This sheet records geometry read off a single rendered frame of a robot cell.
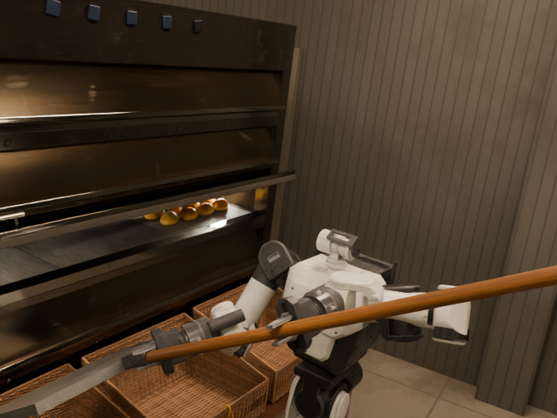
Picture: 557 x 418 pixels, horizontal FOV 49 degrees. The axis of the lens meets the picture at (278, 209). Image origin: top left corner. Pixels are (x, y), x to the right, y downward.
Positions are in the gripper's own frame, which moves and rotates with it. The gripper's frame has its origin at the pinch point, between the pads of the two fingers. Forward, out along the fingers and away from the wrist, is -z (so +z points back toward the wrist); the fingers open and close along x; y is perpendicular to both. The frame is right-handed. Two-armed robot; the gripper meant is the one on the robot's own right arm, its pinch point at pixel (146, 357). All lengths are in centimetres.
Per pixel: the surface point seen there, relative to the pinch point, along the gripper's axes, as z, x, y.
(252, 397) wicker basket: 39, -40, -72
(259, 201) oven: 88, 34, -130
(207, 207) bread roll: 60, 38, -123
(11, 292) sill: -28, 28, -47
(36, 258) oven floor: -19, 37, -73
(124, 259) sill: 10, 27, -74
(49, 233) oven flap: -12, 40, -28
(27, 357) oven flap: -30, 6, -56
